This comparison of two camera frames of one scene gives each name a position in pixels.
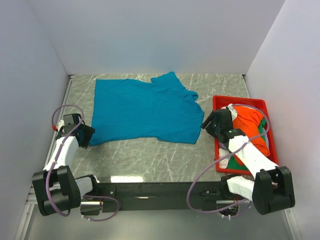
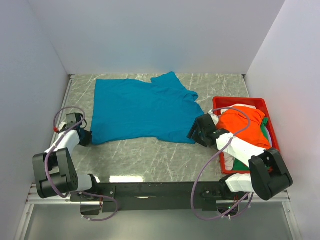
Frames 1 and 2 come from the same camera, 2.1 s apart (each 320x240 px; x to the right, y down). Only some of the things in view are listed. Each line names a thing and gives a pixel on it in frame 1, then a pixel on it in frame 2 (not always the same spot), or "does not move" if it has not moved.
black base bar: [193, 196] does not move
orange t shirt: [247, 120] does not move
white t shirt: [223, 163] to [230, 160]
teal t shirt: [160, 106] does not move
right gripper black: [211, 117] to [194, 127]
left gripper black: [88, 132] does not move
